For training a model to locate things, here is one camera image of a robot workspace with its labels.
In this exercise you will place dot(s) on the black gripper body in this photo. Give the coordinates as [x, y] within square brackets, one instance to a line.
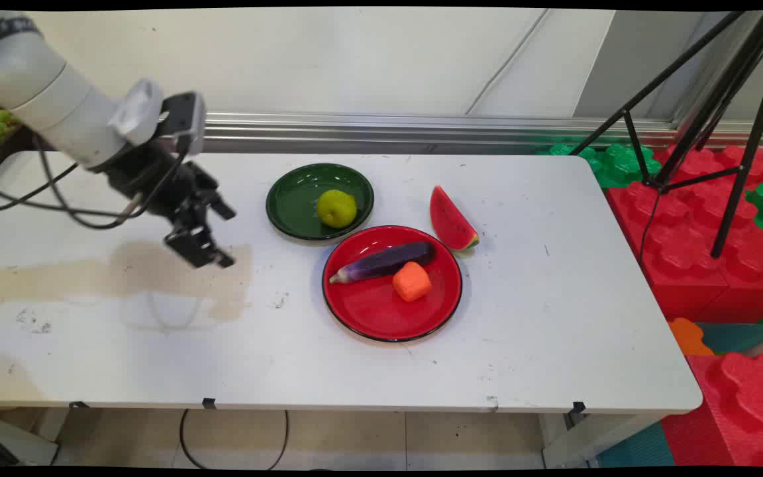
[150, 182]

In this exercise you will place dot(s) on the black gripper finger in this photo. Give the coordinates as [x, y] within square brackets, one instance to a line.
[195, 245]
[214, 195]

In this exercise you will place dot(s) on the purple toy eggplant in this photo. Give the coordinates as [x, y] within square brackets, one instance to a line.
[385, 261]

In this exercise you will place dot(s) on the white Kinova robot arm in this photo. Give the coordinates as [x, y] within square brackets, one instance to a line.
[37, 86]

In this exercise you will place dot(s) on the dark green plate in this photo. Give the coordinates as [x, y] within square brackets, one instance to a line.
[295, 202]

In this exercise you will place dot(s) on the yellow-green toy apple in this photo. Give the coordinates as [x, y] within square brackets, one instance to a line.
[336, 209]

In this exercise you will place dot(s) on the red plate black rim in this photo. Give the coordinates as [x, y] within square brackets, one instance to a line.
[371, 308]

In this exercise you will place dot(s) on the orange toy carrot chunk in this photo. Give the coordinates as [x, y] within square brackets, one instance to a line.
[412, 281]

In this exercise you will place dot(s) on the toy watermelon slice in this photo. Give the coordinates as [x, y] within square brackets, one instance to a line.
[451, 222]

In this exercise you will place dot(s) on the white table leg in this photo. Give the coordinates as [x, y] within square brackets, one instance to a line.
[580, 440]
[20, 440]

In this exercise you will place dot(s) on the large red foam block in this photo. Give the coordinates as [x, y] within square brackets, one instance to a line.
[686, 245]

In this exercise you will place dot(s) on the teal foam mat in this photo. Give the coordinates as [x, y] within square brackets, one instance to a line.
[636, 450]
[739, 336]

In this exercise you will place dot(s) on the orange foam piece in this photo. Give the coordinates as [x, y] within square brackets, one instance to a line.
[688, 336]

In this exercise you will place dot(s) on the black tripod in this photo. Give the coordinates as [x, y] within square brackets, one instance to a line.
[719, 99]

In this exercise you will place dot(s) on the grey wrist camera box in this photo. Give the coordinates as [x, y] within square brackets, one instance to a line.
[186, 122]

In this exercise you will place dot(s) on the white ribbed camera mount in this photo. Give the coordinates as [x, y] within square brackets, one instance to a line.
[135, 111]

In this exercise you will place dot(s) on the aluminium rail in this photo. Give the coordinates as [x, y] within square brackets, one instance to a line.
[421, 129]

